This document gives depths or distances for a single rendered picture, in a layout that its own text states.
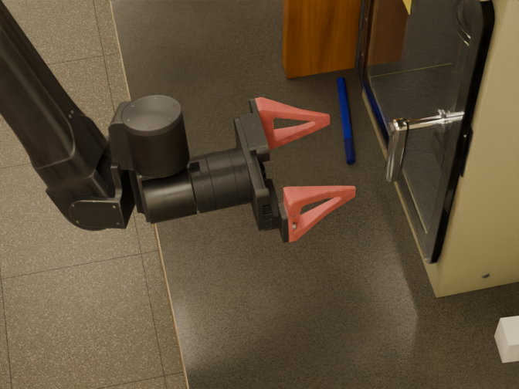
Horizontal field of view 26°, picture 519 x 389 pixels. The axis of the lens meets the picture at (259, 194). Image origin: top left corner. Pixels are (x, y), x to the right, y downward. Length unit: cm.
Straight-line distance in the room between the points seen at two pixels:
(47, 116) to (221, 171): 17
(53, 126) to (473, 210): 44
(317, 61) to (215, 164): 43
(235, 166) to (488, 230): 30
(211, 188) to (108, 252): 141
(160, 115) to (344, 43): 48
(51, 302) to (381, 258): 122
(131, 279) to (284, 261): 114
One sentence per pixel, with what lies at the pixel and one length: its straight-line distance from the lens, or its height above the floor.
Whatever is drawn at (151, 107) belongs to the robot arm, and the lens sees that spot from 107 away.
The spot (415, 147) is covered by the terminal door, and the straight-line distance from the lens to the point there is 124.
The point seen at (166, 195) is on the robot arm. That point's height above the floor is 118.
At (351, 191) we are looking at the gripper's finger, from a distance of 111.
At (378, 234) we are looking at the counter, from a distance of 136.
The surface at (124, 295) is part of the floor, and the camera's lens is 243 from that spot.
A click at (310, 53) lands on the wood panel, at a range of 149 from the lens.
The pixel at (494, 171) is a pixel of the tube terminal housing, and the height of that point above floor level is 117.
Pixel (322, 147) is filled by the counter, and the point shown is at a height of 94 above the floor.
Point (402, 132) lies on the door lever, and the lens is 112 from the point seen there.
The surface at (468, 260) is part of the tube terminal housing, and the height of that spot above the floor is 101.
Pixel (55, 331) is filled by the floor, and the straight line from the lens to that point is 240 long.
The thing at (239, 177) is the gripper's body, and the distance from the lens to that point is 110.
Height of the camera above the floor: 206
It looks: 53 degrees down
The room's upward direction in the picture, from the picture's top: straight up
